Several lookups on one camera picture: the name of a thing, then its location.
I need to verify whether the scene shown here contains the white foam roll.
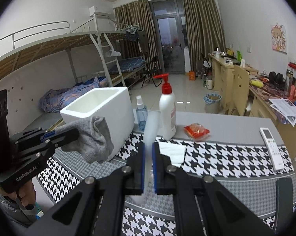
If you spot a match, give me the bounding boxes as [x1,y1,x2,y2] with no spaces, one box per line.
[132,111,160,204]

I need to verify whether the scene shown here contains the anime girl poster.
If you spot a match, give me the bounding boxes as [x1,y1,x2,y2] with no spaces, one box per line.
[271,23,287,53]

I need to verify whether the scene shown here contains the green spray bottle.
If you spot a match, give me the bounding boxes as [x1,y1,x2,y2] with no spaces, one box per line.
[237,50,242,62]

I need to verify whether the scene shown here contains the wooden smiley chair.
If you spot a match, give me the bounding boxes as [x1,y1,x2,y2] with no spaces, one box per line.
[228,65,249,116]

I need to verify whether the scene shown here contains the person left hand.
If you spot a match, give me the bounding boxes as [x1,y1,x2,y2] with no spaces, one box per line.
[0,180,36,207]

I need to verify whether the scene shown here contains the white styrofoam box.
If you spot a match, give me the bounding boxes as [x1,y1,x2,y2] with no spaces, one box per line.
[60,87,135,160]

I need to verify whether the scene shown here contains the grey sock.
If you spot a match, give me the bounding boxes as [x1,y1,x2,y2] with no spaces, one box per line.
[55,116,114,164]

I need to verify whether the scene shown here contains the white remote control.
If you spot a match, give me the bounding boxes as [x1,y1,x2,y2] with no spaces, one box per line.
[259,127,284,171]

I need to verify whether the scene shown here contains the black folding chair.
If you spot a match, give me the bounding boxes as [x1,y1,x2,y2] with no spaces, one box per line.
[141,55,162,88]

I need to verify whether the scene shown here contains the blue spray bottle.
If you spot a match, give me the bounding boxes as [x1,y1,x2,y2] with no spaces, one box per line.
[136,95,148,132]

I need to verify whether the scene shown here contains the blue rimmed trash bin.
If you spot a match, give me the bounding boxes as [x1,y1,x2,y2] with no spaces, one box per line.
[203,93,222,114]

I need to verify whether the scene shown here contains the wooden desk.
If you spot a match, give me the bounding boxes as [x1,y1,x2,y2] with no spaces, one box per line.
[249,85,296,159]
[208,54,259,104]

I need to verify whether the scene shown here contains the glass balcony door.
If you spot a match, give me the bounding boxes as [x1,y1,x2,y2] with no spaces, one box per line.
[150,0,187,74]

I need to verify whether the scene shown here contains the white towel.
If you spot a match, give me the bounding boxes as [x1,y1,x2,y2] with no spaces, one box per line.
[159,142,186,167]

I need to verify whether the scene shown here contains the red snack packet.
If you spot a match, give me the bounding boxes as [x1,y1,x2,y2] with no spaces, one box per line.
[184,123,210,141]

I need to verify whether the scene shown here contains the white air conditioner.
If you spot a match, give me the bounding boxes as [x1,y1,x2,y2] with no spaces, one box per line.
[89,5,113,18]

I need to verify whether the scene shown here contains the white papers on desk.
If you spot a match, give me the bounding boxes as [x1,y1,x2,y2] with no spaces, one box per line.
[268,99,296,127]

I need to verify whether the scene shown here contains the brown curtain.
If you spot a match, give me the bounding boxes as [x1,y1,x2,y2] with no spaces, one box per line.
[114,0,158,60]
[182,0,226,73]

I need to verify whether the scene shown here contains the far wooden desk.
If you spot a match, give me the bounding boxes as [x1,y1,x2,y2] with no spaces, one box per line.
[208,54,259,104]

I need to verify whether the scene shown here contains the brown curtain left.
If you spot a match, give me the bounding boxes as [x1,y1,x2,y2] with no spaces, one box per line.
[114,0,158,60]

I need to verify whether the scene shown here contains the blue plaid quilt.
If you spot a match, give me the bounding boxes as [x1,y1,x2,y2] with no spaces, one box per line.
[38,77,108,113]

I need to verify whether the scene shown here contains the houndstooth table mat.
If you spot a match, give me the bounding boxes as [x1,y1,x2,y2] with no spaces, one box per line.
[31,143,296,235]

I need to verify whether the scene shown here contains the brown curtain right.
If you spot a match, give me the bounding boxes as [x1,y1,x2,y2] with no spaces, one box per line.
[182,0,226,73]

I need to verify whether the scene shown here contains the orange bag on floor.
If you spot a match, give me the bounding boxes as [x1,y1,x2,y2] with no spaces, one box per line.
[188,71,195,80]

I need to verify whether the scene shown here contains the white red pump bottle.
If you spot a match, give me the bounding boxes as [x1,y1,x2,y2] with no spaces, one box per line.
[154,74,177,140]

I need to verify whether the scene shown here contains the metal bunk bed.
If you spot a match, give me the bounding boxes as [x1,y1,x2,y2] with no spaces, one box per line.
[0,12,146,122]

